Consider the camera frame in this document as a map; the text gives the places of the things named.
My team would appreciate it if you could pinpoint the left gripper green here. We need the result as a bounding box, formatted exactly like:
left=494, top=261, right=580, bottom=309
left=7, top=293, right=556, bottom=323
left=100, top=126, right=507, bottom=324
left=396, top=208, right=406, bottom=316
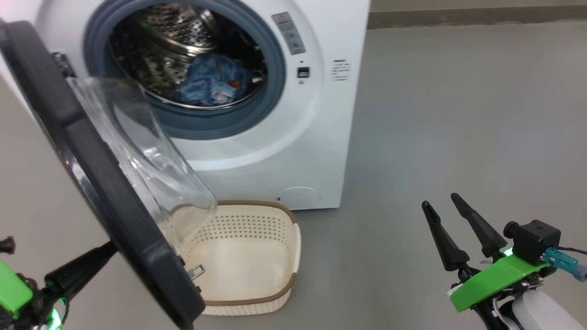
left=0, top=242, right=117, bottom=330

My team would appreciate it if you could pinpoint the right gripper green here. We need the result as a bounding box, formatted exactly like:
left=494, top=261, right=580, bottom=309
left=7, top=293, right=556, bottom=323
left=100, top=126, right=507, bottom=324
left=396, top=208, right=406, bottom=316
left=421, top=192, right=550, bottom=330

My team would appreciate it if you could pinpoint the dark grey round washer door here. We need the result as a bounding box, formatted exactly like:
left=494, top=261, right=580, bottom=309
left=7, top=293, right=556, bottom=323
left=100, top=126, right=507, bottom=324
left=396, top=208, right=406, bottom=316
left=0, top=18, right=218, bottom=330

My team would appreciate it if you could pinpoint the blue cartoon print garment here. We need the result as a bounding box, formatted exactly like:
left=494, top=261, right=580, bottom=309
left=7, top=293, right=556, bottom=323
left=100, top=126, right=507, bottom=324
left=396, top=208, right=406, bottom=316
left=172, top=53, right=254, bottom=107

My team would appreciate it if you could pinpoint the cream perforated laundry basket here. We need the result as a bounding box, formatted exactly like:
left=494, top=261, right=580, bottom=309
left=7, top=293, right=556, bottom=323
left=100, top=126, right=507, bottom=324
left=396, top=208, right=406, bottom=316
left=172, top=200, right=302, bottom=316

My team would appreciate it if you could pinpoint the white front-load washing machine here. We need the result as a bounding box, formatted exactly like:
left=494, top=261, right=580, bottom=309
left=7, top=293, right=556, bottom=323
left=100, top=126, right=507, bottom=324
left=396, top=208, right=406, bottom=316
left=0, top=0, right=371, bottom=210

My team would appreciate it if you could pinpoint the grey rubber door seal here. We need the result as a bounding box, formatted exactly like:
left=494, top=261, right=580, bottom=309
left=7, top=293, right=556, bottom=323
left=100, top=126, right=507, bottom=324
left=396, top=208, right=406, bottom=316
left=83, top=0, right=286, bottom=140

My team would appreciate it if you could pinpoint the round white filter cover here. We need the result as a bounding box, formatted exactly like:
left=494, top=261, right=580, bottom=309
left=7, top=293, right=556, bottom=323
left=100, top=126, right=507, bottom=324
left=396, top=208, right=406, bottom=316
left=281, top=186, right=321, bottom=205

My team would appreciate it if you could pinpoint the perforated steel washer drum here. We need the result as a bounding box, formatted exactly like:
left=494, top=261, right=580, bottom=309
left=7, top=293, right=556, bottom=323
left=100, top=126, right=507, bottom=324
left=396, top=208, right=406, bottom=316
left=109, top=2, right=268, bottom=110

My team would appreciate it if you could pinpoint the teal connector camera cable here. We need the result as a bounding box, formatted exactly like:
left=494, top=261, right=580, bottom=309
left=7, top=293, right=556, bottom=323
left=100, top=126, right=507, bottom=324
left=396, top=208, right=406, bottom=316
left=545, top=247, right=587, bottom=282

